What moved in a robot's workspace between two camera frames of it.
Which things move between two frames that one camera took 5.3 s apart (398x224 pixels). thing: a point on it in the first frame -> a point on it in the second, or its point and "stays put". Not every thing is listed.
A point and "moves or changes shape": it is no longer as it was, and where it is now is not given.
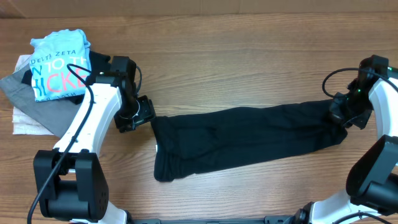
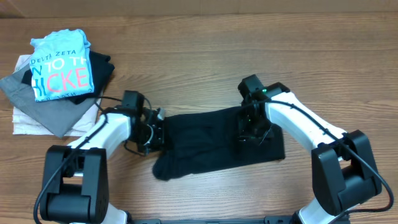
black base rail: x=268 y=219 stays put
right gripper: x=336 y=112 -> x=245 y=134
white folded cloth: x=21 y=125 stays put
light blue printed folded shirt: x=50 y=58 stays put
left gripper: x=148 y=112 -> x=159 y=141
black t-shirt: x=198 y=140 moves or changes shape
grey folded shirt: x=55 y=114 stays put
